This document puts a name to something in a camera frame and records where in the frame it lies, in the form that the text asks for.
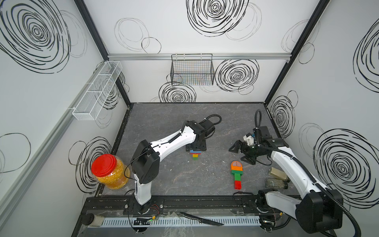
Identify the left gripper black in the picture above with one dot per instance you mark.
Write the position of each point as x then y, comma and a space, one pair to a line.
203, 148

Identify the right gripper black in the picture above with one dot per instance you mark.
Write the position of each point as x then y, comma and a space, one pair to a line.
243, 144

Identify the orange half-round lego piece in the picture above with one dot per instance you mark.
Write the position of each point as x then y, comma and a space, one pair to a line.
236, 164

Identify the orange long lego brick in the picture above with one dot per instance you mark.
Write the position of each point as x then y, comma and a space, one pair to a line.
237, 168

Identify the red small lego brick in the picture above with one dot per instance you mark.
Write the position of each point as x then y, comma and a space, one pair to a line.
237, 185

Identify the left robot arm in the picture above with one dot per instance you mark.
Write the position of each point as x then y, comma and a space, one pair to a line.
145, 162

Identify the glass jar green contents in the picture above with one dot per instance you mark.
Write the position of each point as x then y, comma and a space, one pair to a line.
276, 183

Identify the glass bottle tan lid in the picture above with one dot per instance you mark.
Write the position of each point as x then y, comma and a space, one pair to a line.
278, 174

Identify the black knife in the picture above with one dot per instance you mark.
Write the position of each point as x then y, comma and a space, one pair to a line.
201, 220

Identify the red-lidded jar yellow contents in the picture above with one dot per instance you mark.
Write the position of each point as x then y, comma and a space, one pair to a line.
110, 171

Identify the white roll black cap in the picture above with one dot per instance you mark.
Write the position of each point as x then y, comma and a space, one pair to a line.
93, 220

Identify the black wire basket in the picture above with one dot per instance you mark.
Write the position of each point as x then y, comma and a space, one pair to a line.
192, 69

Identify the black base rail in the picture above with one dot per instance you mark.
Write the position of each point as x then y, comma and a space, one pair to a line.
160, 204

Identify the white slotted cable duct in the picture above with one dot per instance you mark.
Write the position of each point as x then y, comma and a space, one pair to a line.
227, 221

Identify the clear plastic wall shelf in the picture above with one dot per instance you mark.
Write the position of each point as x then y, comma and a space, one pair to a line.
97, 91

